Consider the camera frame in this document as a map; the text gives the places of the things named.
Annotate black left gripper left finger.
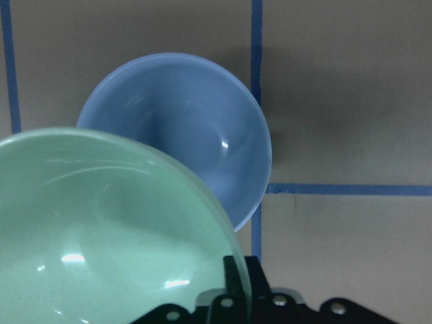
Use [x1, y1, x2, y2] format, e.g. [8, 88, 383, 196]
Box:
[134, 256, 249, 323]

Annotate blue bowl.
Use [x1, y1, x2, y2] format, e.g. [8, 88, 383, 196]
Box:
[77, 53, 272, 230]

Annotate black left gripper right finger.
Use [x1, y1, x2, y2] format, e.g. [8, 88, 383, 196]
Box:
[245, 256, 393, 324]

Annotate green bowl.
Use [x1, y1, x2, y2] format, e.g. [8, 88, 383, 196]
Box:
[1, 128, 251, 323]

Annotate brown paper table mat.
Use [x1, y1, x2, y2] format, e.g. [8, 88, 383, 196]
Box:
[1, 1, 431, 323]

